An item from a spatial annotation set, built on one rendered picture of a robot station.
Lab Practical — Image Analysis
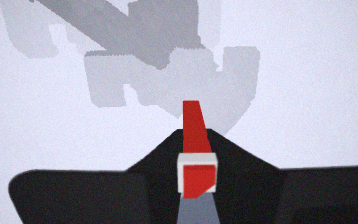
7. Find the grey-blue flat panel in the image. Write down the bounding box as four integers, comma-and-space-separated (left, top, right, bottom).
177, 192, 220, 224

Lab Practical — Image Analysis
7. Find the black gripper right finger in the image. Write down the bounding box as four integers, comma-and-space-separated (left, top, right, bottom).
206, 128, 358, 224

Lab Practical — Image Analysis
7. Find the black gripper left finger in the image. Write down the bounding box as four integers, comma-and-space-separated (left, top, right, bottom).
8, 129, 184, 224

